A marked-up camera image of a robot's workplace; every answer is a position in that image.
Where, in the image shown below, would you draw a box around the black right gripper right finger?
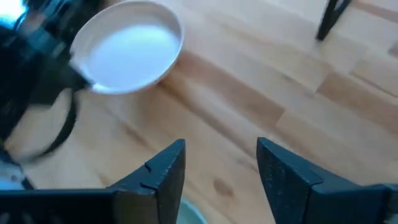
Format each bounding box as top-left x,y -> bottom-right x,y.
256,137 -> 398,224

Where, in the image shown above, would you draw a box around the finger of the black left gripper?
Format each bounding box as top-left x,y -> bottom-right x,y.
46,67 -> 94,105

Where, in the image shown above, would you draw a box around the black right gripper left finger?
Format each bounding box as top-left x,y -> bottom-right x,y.
0,138 -> 187,224

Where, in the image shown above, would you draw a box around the sage green plate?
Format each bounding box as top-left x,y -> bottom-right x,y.
176,198 -> 208,224

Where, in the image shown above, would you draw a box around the beige plate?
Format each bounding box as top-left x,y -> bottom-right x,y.
68,0 -> 185,96

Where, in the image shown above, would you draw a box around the wooden shelf black metal legs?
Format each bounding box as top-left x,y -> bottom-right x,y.
315,0 -> 354,42

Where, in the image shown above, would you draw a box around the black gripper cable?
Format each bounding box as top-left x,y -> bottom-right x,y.
18,90 -> 78,162

